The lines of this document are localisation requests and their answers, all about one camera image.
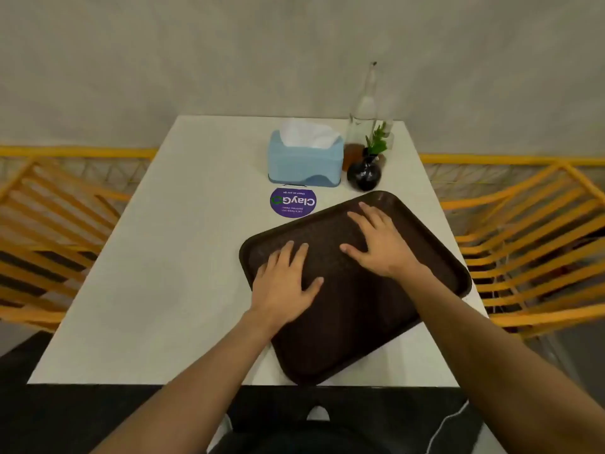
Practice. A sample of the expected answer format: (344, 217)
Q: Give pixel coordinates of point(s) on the person's black clothing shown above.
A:
(354, 442)

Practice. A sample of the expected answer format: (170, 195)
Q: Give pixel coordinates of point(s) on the person's left hand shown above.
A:
(279, 290)

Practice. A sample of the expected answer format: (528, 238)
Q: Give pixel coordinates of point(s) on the person's right hand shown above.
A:
(385, 250)

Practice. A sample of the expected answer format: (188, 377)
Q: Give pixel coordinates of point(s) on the round purple sticker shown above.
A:
(293, 203)

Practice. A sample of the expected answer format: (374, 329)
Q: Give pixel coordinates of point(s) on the yellow slatted chair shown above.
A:
(534, 278)
(42, 222)

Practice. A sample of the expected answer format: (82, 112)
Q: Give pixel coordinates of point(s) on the dark brown plastic tray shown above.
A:
(354, 307)

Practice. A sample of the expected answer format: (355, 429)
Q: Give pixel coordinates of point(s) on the person's right forearm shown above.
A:
(487, 373)

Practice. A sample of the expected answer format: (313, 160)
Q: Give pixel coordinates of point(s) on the clear glass bottle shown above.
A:
(365, 108)

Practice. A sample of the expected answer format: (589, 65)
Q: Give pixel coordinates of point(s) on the black round vase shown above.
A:
(364, 175)

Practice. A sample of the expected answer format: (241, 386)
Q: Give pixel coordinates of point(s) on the green plant sprig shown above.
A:
(377, 142)

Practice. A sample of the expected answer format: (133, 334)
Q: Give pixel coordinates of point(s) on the white tissue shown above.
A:
(307, 133)

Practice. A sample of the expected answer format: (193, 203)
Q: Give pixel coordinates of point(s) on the light blue tissue box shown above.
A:
(302, 163)

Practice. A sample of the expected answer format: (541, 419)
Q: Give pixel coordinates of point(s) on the person's left forearm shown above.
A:
(198, 392)

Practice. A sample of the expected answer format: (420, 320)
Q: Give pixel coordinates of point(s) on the white shoe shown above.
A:
(222, 432)
(318, 414)

